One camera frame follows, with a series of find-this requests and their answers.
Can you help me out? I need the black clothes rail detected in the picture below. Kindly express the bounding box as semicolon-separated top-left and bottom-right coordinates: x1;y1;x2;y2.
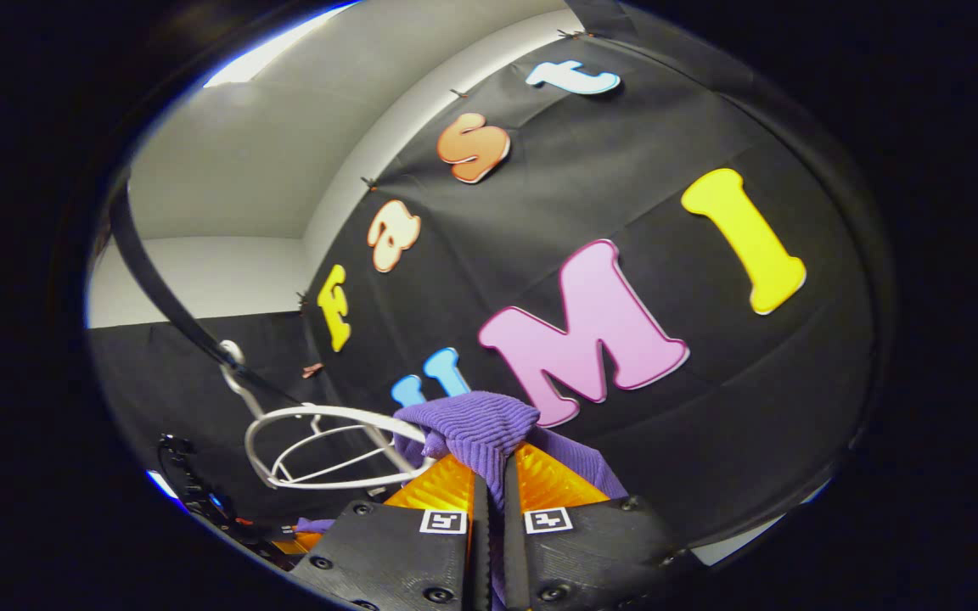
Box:
107;178;307;408

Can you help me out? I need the purple ribbed jacket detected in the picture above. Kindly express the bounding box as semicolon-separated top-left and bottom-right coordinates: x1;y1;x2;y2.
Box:
294;390;630;611

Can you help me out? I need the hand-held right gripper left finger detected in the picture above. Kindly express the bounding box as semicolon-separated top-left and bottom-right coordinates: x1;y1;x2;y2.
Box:
288;452;492;611

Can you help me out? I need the black backdrop cloth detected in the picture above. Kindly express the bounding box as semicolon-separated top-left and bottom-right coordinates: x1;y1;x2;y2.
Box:
86;0;880;552

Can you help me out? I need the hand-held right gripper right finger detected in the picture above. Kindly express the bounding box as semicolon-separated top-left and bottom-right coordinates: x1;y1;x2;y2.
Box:
502;441;689;611

